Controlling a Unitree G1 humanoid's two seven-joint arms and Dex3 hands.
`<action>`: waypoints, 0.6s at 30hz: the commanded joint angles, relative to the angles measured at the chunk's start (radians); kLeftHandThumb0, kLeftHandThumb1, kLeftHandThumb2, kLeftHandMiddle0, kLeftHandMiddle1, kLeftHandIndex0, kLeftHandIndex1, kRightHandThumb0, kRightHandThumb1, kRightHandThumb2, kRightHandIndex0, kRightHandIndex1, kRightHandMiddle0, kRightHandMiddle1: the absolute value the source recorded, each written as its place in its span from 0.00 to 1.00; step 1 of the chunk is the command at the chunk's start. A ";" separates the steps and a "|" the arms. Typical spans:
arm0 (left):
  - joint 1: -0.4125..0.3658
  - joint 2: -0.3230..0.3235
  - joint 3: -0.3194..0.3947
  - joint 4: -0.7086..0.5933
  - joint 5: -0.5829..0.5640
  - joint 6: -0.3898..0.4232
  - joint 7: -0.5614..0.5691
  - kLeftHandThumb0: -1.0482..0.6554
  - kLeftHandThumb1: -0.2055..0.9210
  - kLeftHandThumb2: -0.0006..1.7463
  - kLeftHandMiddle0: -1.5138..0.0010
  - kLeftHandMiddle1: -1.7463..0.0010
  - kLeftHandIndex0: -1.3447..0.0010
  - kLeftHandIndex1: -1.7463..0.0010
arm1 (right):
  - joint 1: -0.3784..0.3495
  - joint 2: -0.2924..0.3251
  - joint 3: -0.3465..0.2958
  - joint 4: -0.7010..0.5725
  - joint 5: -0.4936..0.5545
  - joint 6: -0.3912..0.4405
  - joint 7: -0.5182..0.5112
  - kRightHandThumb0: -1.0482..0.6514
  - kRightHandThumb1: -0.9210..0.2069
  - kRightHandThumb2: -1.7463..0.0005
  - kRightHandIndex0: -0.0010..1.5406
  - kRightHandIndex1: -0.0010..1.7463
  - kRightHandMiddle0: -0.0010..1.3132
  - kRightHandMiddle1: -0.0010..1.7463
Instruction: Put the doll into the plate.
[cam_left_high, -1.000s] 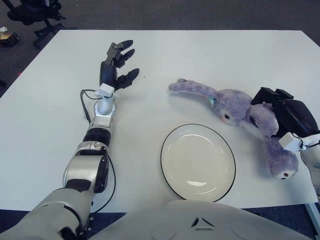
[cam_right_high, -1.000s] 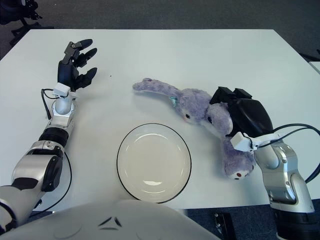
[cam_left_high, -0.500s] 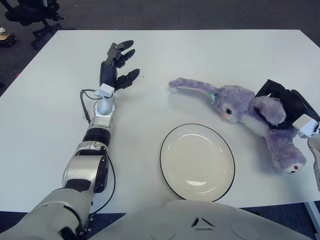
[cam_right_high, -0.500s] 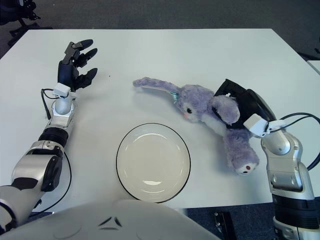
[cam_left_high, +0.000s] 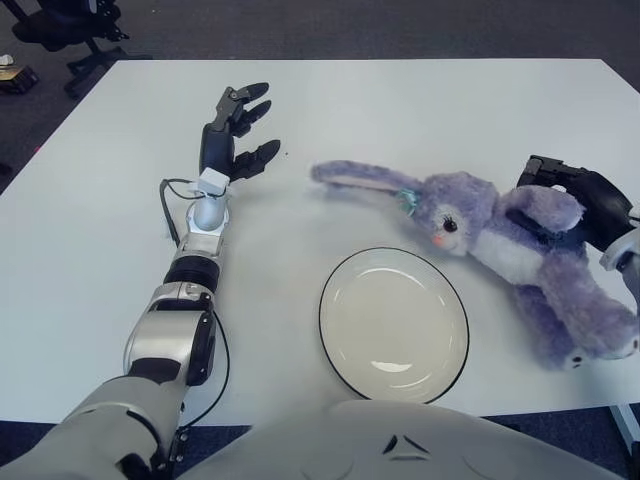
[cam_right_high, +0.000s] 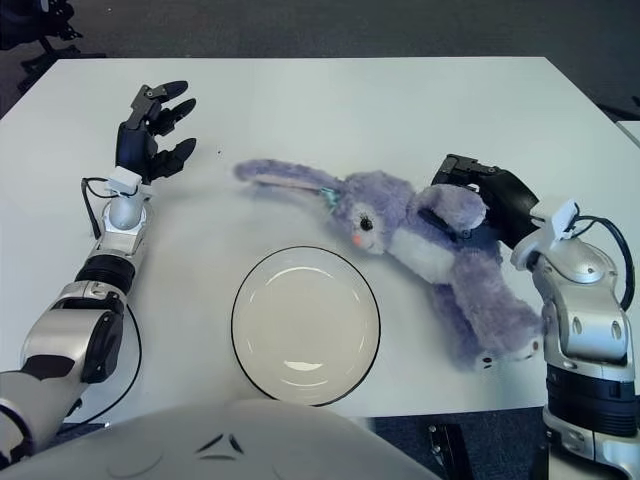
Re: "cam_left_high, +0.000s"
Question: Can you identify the white table leg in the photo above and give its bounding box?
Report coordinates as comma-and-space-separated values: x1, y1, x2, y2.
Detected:
609, 404, 640, 451

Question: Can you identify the white plate with black rim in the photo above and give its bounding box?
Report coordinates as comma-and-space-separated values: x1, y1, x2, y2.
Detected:
318, 247, 471, 405

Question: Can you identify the silver robot torso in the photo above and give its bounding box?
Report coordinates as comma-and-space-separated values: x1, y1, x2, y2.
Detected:
174, 399, 622, 480

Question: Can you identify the black bracket under table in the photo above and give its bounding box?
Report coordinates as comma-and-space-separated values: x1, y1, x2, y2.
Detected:
167, 427, 190, 469

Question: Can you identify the purple plush bunny doll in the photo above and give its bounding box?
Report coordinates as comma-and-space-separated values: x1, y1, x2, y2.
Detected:
309, 159, 640, 372

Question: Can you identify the black office chair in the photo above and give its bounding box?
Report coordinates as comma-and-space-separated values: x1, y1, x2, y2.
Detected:
9, 0, 154, 99

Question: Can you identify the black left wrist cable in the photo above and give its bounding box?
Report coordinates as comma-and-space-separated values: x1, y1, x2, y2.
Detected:
158, 177, 201, 247

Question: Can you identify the brown cardboard box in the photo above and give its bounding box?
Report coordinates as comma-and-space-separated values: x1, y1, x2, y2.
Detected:
0, 53, 39, 96

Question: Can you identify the black left elbow cable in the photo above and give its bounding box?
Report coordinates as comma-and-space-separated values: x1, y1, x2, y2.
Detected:
177, 304, 232, 431

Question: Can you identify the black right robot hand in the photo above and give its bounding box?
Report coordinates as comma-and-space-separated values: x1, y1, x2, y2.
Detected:
507, 154, 635, 254

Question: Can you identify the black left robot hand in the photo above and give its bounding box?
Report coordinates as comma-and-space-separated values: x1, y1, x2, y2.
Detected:
198, 81, 283, 182

